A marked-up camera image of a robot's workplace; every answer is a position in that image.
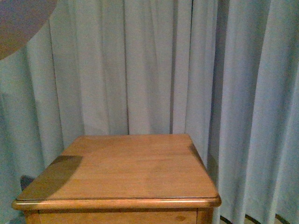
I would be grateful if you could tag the wooden nightstand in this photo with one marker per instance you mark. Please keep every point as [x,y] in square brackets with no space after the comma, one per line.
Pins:
[123,179]

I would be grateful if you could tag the grey curtain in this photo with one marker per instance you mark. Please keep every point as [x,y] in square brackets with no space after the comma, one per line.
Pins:
[225,72]

